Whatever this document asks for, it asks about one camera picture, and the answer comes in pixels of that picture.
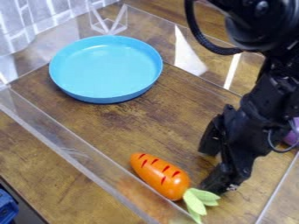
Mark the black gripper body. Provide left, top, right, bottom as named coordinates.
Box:
left=219, top=105, right=291, bottom=185

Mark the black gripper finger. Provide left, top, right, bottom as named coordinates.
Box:
left=199, top=115, right=224, bottom=157
left=200, top=163, right=244, bottom=195

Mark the orange toy carrot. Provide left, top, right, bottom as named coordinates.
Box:
left=130, top=152, right=220, bottom=224

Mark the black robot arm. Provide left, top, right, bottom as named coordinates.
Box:
left=184, top=0, right=299, bottom=194

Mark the purple toy eggplant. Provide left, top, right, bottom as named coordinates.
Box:
left=284, top=117, right=299, bottom=146

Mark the blue plastic plate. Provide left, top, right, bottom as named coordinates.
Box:
left=50, top=36, right=164, bottom=104

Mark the blue object at corner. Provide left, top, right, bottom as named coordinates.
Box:
left=0, top=189, right=19, bottom=224

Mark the clear acrylic enclosure wall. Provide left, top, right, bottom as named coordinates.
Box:
left=0, top=3, right=299, bottom=224

